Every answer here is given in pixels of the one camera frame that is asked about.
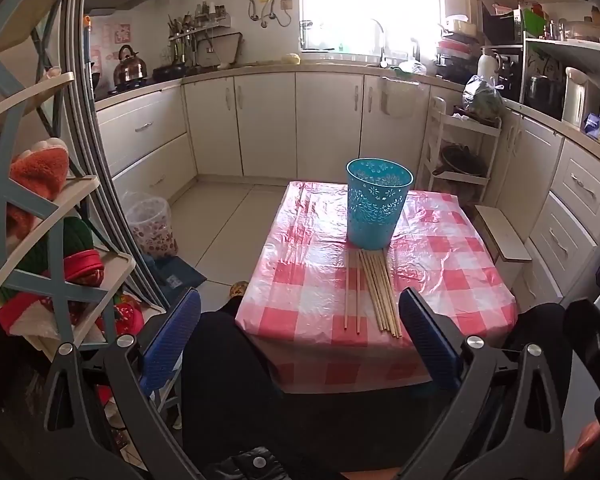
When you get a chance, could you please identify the wooden stool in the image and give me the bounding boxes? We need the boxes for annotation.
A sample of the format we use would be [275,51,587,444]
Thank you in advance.
[474,204,533,263]

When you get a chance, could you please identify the white trolley rack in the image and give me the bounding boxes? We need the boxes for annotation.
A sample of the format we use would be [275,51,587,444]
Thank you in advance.
[420,95,503,206]

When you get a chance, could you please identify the blue and cream shelf rack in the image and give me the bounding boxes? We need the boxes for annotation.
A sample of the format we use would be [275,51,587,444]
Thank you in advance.
[0,0,136,356]

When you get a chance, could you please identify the bagged green vegetables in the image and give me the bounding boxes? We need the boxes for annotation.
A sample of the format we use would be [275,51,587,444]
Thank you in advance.
[461,75,506,121]

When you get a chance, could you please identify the bundle of wooden chopsticks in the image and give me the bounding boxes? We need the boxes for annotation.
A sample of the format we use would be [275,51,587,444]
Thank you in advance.
[344,247,403,338]

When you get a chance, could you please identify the leaning cutting board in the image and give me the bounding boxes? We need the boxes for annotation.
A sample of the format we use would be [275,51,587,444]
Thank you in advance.
[195,32,243,68]

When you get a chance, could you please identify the floral bin with plastic bag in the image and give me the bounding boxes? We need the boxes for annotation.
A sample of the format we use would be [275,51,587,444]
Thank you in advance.
[121,191,178,260]

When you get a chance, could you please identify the steel kettle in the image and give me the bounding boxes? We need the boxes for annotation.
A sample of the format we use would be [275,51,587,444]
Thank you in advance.
[112,45,148,86]

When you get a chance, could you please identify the kitchen window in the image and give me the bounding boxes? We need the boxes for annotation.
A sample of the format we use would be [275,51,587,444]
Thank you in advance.
[300,0,443,53]

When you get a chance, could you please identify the white counter shelf rack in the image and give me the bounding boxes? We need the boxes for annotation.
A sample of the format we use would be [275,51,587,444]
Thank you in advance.
[522,35,600,121]

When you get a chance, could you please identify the black microwave oven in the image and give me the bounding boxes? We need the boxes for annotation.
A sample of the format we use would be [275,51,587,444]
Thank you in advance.
[482,8,526,46]

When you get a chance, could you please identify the dark wok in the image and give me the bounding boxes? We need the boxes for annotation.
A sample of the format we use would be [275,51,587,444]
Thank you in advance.
[432,144,486,178]

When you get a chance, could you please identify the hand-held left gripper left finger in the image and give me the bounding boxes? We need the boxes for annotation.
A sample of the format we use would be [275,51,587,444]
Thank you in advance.
[44,287,203,480]

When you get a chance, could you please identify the orange plush toy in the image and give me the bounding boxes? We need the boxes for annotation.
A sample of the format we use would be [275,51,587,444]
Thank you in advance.
[0,137,71,261]

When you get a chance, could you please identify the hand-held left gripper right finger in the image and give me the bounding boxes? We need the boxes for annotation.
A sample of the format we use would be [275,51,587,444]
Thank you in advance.
[398,287,566,480]

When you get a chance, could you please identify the red strawberry toy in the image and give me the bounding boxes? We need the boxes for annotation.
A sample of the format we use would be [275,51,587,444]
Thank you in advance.
[112,295,143,333]

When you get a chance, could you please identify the black frying pan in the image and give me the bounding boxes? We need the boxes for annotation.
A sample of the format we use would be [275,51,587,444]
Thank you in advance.
[152,62,198,81]

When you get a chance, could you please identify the white thermos jug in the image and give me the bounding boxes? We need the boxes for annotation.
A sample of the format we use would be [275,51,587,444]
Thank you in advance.
[477,51,501,86]

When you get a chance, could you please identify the steel pot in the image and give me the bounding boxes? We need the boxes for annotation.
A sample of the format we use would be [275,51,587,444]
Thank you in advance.
[524,74,563,111]

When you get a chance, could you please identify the green cutting board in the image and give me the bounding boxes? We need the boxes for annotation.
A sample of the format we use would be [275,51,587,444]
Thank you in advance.
[522,7,548,36]

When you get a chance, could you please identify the blue dustpan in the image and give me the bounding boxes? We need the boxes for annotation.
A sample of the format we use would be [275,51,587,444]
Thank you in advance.
[147,255,208,303]

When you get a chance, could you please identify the tall chrome faucet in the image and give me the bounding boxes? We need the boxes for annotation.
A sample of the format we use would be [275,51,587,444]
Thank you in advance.
[370,18,391,67]

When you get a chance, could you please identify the wall utensil rack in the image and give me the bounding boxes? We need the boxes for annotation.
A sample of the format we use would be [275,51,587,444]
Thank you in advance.
[167,2,231,43]

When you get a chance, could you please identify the white hanging cabinet bin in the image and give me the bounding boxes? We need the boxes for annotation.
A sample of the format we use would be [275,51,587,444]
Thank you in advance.
[380,76,431,121]

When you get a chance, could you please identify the pink checked plastic tablecloth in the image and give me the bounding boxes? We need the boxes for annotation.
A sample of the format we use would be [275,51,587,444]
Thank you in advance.
[235,181,520,395]

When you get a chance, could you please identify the blue perforated plastic basket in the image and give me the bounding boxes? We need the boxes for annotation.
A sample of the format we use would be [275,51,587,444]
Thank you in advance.
[346,158,414,251]

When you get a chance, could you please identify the white pitcher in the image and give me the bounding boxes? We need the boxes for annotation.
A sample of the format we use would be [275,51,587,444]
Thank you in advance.
[561,66,600,128]

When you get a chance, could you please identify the person's right hand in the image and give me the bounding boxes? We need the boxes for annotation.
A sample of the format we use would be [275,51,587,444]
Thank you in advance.
[565,420,600,466]

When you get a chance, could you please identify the stack of dishes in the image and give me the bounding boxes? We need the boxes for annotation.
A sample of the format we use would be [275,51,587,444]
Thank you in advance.
[435,32,481,81]

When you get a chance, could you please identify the green knitted plush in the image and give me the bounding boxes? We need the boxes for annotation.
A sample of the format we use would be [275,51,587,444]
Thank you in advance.
[62,217,98,261]

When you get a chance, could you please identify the cream base cabinets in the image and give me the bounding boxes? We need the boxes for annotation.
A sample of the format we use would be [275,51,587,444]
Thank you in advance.
[94,71,600,311]

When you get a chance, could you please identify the red pouch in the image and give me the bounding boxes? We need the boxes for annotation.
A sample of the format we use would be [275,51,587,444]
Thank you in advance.
[62,250,105,286]

